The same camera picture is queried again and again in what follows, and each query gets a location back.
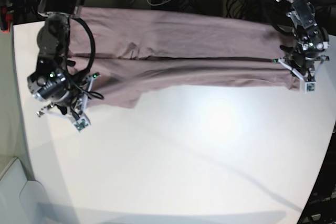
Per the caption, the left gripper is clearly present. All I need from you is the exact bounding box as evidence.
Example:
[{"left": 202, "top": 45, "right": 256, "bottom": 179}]
[{"left": 279, "top": 45, "right": 322, "bottom": 81}]

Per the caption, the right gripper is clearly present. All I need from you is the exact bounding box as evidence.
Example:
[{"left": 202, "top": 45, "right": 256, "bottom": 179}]
[{"left": 52, "top": 73, "right": 104, "bottom": 119}]

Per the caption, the pink t-shirt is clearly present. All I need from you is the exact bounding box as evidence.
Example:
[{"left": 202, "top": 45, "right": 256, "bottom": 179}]
[{"left": 81, "top": 7, "right": 300, "bottom": 108}]

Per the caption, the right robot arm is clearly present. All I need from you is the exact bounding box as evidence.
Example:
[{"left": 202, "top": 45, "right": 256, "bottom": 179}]
[{"left": 27, "top": 0, "right": 103, "bottom": 122}]

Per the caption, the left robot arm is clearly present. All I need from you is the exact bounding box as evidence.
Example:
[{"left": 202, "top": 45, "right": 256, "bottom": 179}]
[{"left": 275, "top": 0, "right": 329, "bottom": 84}]

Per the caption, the red and black clamp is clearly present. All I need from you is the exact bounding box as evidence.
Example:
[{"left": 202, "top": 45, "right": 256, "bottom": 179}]
[{"left": 1, "top": 6, "right": 13, "bottom": 33}]

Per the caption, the white bin corner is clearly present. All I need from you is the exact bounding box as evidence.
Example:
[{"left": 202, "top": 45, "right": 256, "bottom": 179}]
[{"left": 1, "top": 158, "right": 53, "bottom": 223}]

